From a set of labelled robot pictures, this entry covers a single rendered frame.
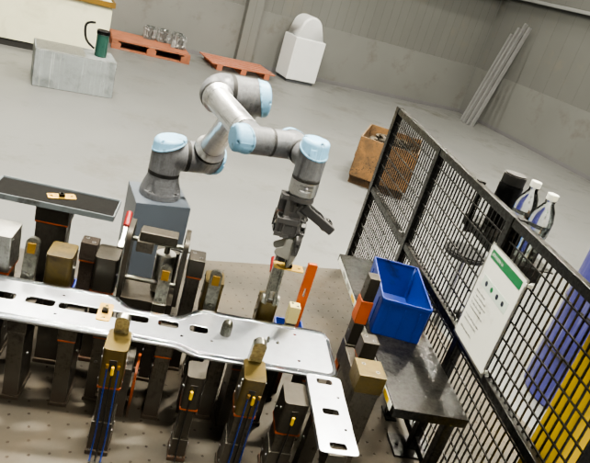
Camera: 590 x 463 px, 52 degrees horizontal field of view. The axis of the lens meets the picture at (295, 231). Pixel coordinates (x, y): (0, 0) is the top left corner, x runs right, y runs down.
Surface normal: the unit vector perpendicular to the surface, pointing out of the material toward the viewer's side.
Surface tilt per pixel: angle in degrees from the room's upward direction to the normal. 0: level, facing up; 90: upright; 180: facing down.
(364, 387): 90
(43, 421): 0
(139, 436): 0
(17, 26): 90
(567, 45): 90
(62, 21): 90
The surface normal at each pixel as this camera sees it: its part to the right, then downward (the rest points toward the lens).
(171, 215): 0.36, 0.47
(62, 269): 0.10, 0.42
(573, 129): -0.90, -0.08
